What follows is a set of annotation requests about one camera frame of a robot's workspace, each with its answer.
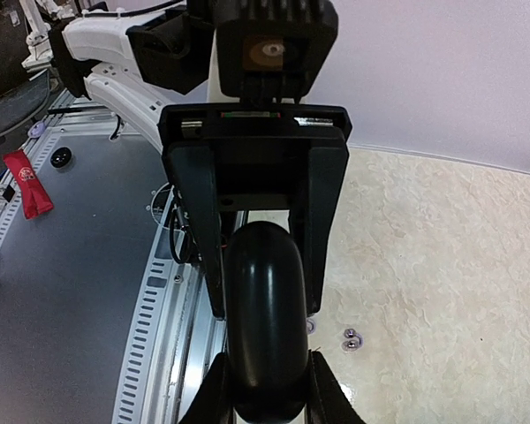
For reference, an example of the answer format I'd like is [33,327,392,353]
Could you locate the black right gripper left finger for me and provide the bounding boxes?
[178,352,234,424]

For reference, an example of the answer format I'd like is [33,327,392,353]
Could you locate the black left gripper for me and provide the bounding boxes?
[159,103,352,318]

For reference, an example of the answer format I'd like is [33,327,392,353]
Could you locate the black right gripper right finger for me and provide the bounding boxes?
[305,351,366,424]

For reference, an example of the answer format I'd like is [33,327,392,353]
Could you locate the black oval charging case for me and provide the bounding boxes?
[223,221,308,423]

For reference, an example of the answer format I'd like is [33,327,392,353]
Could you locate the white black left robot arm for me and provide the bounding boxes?
[49,1,352,318]

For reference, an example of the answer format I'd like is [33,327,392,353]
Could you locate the black round knob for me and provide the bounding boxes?
[49,147,72,170]

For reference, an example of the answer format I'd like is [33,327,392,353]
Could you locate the red pouch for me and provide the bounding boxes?
[3,150,54,220]

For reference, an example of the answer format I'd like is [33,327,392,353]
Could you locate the background white robot equipment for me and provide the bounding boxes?
[19,0,74,73]

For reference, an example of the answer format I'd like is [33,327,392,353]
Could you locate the aluminium front rail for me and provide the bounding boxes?
[110,207,231,424]

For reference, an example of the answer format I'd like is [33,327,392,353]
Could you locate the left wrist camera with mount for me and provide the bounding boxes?
[213,1,339,104]

